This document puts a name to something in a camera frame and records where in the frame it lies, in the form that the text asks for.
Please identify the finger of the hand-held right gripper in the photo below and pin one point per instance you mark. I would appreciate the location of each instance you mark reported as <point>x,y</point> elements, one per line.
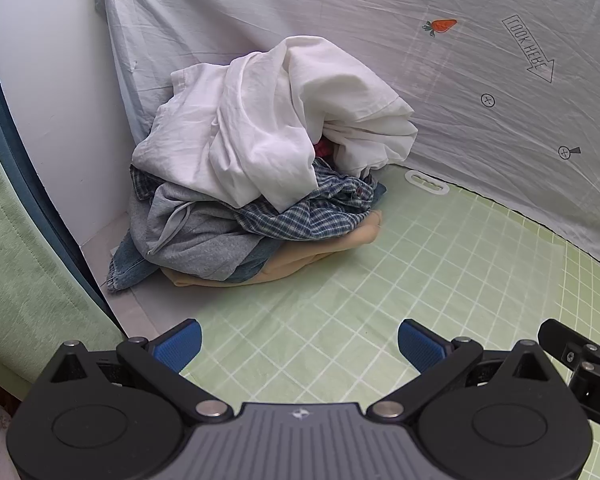
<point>560,336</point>

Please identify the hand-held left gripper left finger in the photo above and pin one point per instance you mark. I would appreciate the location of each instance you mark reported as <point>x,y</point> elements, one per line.
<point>180,344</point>

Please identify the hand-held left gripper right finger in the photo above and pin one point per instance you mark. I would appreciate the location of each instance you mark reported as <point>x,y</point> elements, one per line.
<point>420,345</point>

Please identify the white shirt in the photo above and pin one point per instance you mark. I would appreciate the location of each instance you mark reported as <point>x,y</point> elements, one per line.
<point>280,110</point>

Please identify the green grid mat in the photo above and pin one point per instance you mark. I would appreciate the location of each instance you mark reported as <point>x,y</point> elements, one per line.
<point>380,280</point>

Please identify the blue denim jeans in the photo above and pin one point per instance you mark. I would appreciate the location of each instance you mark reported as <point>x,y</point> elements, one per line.
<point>127,267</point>

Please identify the grey hoodie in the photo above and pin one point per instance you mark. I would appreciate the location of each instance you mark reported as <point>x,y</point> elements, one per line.
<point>200,245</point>

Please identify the beige garment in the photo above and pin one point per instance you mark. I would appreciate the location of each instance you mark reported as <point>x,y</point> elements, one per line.
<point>330,245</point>

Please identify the white plastic slotted tab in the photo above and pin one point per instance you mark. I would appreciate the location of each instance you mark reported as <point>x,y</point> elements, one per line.
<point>442,189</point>

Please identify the blue plaid shirt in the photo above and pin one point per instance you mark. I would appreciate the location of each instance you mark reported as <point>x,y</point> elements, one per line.
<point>300,215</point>

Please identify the light green blanket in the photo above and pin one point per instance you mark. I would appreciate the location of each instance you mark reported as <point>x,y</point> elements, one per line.
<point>25,260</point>

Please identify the red checked cloth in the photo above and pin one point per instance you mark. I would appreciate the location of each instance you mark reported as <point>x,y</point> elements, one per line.
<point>324,149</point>

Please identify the carrot printed grey sheet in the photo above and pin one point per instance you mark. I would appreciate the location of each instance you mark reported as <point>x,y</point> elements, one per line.
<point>380,35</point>

